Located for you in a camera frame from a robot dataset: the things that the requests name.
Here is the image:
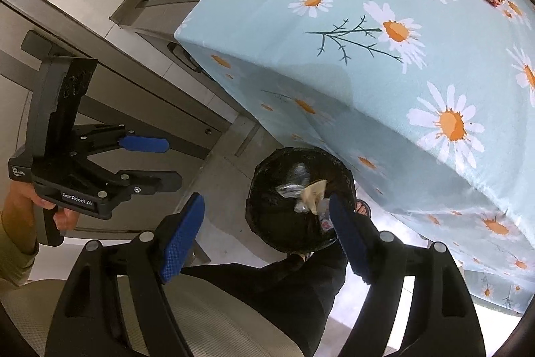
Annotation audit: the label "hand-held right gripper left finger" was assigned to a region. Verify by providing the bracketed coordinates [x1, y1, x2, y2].
[45, 193, 205, 357]

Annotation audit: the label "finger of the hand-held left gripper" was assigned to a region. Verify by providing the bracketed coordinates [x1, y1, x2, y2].
[84, 160, 183, 195]
[72, 124, 170, 156]

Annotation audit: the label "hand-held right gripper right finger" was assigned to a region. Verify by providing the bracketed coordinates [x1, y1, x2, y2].
[328, 195, 488, 357]

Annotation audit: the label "black bagged waste bin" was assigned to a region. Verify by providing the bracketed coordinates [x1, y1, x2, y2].
[247, 147, 358, 255]

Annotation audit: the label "person's left forearm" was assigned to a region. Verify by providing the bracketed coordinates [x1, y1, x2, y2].
[0, 215, 37, 283]

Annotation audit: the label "crumpled trash in bin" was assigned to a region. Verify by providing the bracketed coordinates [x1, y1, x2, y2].
[276, 162, 312, 212]

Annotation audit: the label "person's left hand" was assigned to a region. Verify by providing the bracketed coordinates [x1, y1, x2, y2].
[2, 185, 80, 245]

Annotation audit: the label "white red wrapper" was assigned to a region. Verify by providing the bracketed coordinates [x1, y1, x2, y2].
[318, 200, 335, 233]

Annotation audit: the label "grey cabinet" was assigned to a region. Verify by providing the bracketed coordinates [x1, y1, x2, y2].
[0, 0, 262, 159]

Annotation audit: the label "beige crumpled paper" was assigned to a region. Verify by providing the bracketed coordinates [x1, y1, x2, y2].
[301, 179, 329, 215]

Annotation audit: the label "person's black pants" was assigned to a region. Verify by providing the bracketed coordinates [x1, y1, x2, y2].
[180, 210, 379, 357]

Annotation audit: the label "blue daisy tablecloth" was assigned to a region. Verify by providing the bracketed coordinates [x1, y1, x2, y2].
[173, 0, 535, 314]

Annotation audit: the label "cabinet door handle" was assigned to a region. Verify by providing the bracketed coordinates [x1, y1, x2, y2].
[166, 42, 202, 73]

